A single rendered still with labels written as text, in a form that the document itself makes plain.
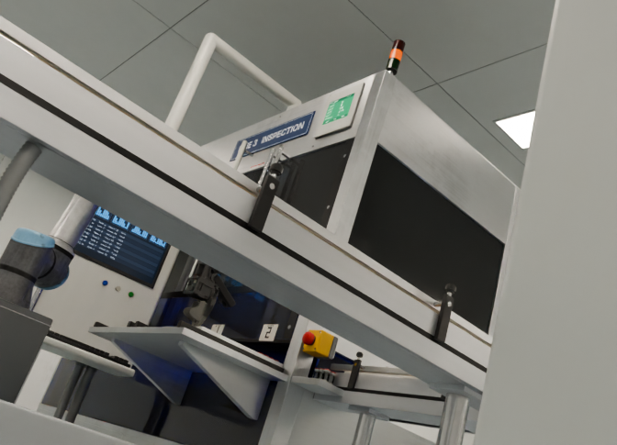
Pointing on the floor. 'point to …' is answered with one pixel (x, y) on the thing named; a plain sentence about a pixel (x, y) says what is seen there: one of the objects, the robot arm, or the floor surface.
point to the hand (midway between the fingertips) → (196, 328)
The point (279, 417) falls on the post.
